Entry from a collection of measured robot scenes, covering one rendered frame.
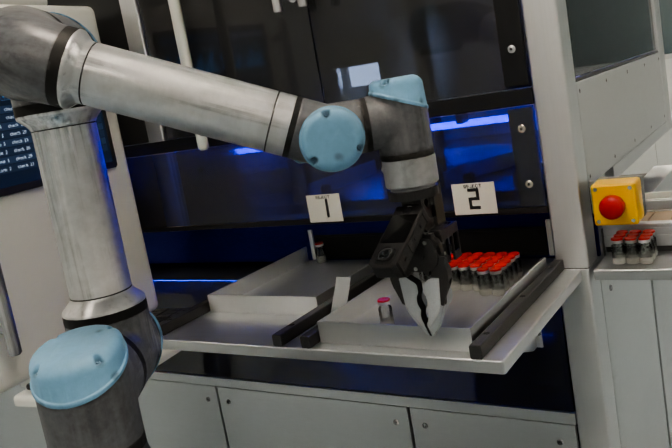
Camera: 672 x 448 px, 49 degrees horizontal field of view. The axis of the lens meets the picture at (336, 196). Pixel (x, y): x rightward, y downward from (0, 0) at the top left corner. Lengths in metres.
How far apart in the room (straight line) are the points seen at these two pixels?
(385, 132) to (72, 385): 0.50
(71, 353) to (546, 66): 0.87
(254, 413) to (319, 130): 1.18
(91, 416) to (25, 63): 0.41
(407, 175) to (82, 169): 0.43
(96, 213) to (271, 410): 0.95
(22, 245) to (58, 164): 0.60
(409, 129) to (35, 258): 0.92
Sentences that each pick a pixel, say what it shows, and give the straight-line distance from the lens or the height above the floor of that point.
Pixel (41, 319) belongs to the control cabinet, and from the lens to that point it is 1.65.
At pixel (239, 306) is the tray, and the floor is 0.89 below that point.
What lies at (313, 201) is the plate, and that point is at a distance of 1.58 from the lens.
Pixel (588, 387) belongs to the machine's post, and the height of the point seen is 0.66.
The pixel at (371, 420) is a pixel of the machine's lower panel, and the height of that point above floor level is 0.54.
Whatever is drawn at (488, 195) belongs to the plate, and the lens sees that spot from 1.40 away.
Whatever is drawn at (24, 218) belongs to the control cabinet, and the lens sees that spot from 1.63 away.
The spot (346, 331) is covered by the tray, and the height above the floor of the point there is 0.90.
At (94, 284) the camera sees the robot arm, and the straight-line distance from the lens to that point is 1.06.
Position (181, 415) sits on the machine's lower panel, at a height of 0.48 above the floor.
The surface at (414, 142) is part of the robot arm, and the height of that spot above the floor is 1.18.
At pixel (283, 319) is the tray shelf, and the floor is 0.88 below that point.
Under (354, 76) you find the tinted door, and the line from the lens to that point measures 1.49.
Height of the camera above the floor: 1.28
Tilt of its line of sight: 9 degrees down
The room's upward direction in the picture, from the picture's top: 10 degrees counter-clockwise
